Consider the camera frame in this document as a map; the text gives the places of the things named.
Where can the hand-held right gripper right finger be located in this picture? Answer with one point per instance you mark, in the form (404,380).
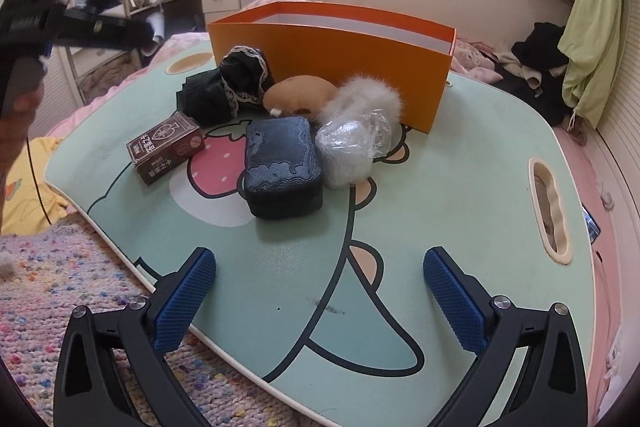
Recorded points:
(452,302)

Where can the black lace cloth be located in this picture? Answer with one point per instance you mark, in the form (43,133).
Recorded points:
(210,94)

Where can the pink patterned quilt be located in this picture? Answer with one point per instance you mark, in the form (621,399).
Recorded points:
(475,57)

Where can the pink bed sheet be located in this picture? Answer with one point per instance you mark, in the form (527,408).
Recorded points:
(615,267)

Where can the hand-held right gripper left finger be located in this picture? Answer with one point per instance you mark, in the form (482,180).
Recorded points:
(180,302)

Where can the smartphone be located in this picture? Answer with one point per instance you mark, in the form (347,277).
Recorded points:
(591,224)

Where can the light green hanging cloth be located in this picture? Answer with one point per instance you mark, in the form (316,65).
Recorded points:
(590,32)

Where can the yellow cloth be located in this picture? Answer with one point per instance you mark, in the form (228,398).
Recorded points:
(25,187)

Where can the colourful knitted blanket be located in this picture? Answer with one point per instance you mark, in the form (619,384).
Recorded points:
(75,277)

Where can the beige garment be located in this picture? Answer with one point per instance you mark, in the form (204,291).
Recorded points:
(520,67)

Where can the dark blue pouch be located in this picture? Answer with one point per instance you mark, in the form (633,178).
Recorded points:
(280,162)

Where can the pile of black clothes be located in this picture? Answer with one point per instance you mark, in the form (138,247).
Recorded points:
(542,39)

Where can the brown card box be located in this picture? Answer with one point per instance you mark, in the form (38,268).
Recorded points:
(165,152)

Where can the white paper roll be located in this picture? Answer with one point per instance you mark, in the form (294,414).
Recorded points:
(156,32)

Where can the clear plastic bundle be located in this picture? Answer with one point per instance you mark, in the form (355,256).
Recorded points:
(345,152)

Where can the white fluffy fur piece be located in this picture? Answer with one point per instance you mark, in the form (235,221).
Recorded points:
(360,99)

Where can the person's left hand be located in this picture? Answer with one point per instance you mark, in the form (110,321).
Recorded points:
(17,132)

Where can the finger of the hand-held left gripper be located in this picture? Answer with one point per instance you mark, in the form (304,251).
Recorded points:
(105,32)

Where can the orange cardboard box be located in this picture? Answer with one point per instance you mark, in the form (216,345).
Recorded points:
(350,72)

